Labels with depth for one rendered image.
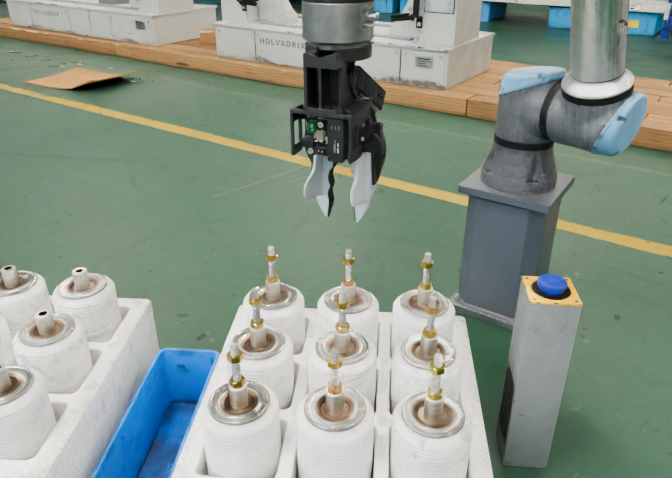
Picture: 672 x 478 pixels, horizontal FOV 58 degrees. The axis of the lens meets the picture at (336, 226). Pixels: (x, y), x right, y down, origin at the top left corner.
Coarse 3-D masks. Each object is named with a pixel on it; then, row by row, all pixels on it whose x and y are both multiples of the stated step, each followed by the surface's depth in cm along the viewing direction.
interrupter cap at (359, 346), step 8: (320, 336) 85; (328, 336) 86; (352, 336) 86; (360, 336) 86; (320, 344) 84; (328, 344) 84; (352, 344) 84; (360, 344) 84; (368, 344) 84; (320, 352) 82; (328, 352) 83; (352, 352) 83; (360, 352) 82; (368, 352) 83; (344, 360) 81; (352, 360) 81; (360, 360) 81
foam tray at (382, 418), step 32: (384, 320) 102; (224, 352) 94; (384, 352) 94; (384, 384) 88; (288, 416) 82; (384, 416) 82; (480, 416) 82; (192, 448) 77; (288, 448) 77; (384, 448) 77; (480, 448) 77
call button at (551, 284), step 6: (540, 276) 86; (546, 276) 86; (552, 276) 86; (558, 276) 86; (540, 282) 84; (546, 282) 84; (552, 282) 84; (558, 282) 84; (564, 282) 84; (540, 288) 85; (546, 288) 84; (552, 288) 83; (558, 288) 83; (564, 288) 83; (552, 294) 84; (558, 294) 84
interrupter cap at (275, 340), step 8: (248, 328) 87; (272, 328) 87; (240, 336) 86; (248, 336) 86; (272, 336) 86; (280, 336) 86; (240, 344) 84; (248, 344) 84; (272, 344) 84; (280, 344) 84; (248, 352) 82; (256, 352) 83; (264, 352) 82; (272, 352) 83; (256, 360) 81
